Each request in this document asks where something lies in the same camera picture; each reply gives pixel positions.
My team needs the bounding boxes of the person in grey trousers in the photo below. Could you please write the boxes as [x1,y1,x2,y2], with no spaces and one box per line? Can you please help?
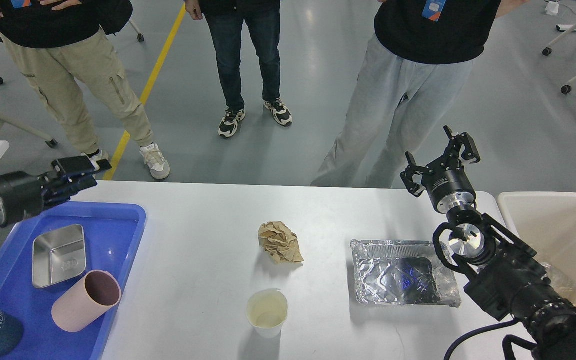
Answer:
[311,0,524,189]

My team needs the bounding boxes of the person in blue jeans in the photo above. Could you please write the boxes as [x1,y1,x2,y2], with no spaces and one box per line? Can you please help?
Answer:
[184,0,294,139]

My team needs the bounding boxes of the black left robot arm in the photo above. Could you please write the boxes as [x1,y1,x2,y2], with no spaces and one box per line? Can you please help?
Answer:
[0,154,112,228]

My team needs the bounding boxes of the crumpled brown paper ball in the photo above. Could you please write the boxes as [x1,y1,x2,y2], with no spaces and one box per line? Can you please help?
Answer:
[258,221,304,264]

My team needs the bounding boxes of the aluminium foil tray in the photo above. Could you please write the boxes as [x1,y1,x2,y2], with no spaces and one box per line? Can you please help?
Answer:
[350,239,462,308]

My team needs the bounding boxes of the crumpled clear plastic in bin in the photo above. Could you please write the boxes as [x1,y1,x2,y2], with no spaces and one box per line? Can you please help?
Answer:
[541,262,576,301]

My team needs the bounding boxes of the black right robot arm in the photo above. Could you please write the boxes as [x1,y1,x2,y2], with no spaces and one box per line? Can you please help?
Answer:
[400,126,576,360]

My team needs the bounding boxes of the pink plastic mug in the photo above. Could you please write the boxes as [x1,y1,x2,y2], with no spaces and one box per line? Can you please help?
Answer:
[51,269,122,333]

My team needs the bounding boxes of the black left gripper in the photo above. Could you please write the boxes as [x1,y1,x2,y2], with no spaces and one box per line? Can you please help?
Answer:
[0,155,112,228]

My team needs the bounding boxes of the white paper cup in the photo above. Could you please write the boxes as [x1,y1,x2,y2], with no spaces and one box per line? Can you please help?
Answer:
[246,288,288,339]

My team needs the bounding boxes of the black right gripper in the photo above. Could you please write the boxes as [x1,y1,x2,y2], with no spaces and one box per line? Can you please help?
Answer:
[400,125,482,214]

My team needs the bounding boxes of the person in khaki trousers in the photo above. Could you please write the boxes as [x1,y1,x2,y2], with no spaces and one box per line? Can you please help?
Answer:
[0,0,170,180]

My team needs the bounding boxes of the white plastic bin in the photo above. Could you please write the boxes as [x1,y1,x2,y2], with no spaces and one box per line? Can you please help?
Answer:
[497,192,576,305]

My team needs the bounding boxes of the stainless steel rectangular container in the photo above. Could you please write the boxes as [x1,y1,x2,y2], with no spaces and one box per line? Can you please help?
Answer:
[32,224,88,289]

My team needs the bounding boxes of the blue plastic tray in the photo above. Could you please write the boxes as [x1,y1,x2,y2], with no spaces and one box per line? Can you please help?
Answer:
[0,202,146,360]

